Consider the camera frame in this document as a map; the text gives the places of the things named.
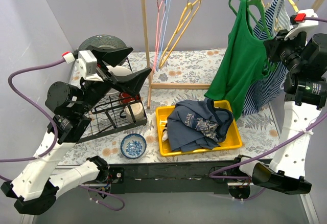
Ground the green tank top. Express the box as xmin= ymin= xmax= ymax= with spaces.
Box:
xmin=205 ymin=0 xmax=269 ymax=120

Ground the green plastic hanger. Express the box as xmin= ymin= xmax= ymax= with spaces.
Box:
xmin=228 ymin=0 xmax=278 ymax=73

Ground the black white striped tank top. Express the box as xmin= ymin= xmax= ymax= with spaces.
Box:
xmin=161 ymin=123 xmax=168 ymax=142

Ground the pink wire hanger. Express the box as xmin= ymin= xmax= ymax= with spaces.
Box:
xmin=153 ymin=0 xmax=166 ymax=72

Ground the navy blue tank top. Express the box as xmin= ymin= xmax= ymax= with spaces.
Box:
xmin=167 ymin=98 xmax=234 ymax=152

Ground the light blue wire hanger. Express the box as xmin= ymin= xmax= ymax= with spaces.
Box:
xmin=156 ymin=0 xmax=171 ymax=71

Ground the yellow plastic hanger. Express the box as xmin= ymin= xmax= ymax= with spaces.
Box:
xmin=156 ymin=0 xmax=202 ymax=70

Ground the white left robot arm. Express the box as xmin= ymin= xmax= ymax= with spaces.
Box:
xmin=1 ymin=46 xmax=152 ymax=215

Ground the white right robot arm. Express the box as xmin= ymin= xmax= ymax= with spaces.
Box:
xmin=209 ymin=30 xmax=326 ymax=195

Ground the navy white striped tank top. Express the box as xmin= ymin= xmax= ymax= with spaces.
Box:
xmin=241 ymin=0 xmax=293 ymax=116

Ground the wooden yellow curved hanger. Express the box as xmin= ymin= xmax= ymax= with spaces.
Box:
xmin=261 ymin=0 xmax=299 ymax=36

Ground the white ceramic plate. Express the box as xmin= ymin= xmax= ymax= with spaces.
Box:
xmin=106 ymin=65 xmax=132 ymax=79

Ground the red cup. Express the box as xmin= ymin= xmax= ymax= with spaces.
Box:
xmin=119 ymin=93 xmax=141 ymax=104

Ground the dark green patterned plate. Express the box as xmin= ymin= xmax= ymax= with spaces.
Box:
xmin=78 ymin=35 xmax=126 ymax=51

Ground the beige ceramic mug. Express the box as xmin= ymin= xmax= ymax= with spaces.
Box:
xmin=124 ymin=102 xmax=145 ymax=123

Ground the blue white patterned bowl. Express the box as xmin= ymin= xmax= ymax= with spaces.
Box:
xmin=120 ymin=133 xmax=147 ymax=159

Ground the yellow plastic tray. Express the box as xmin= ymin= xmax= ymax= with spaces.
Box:
xmin=156 ymin=100 xmax=242 ymax=156

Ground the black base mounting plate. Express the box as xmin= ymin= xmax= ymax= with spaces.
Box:
xmin=108 ymin=161 xmax=245 ymax=194

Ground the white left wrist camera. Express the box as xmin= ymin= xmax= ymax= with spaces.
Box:
xmin=76 ymin=50 xmax=103 ymax=82

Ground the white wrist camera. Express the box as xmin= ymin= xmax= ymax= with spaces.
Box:
xmin=76 ymin=50 xmax=103 ymax=82
xmin=284 ymin=9 xmax=319 ymax=40

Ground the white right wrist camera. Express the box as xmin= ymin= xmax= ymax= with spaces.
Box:
xmin=284 ymin=9 xmax=319 ymax=40

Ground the black wire dish rack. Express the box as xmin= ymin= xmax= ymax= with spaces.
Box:
xmin=79 ymin=89 xmax=148 ymax=143

